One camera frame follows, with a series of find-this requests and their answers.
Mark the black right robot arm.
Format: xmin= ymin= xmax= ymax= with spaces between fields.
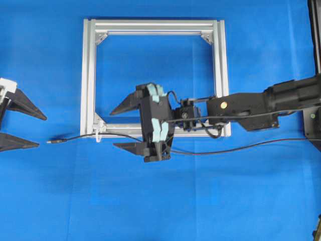
xmin=112 ymin=75 xmax=320 ymax=162

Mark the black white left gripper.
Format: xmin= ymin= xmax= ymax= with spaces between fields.
xmin=1 ymin=77 xmax=47 ymax=152

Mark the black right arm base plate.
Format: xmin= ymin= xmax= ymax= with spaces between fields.
xmin=303 ymin=107 xmax=320 ymax=152

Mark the black wire with plug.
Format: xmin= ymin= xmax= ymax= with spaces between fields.
xmin=46 ymin=133 xmax=321 ymax=156

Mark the yellow black object bottom right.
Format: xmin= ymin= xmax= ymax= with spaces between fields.
xmin=312 ymin=215 xmax=321 ymax=241

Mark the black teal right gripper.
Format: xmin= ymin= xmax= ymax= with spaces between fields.
xmin=110 ymin=83 xmax=175 ymax=162

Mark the black vertical rail right edge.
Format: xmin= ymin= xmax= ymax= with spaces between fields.
xmin=308 ymin=0 xmax=320 ymax=74

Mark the silver aluminium extrusion frame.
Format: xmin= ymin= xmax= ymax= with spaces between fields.
xmin=80 ymin=19 xmax=229 ymax=142

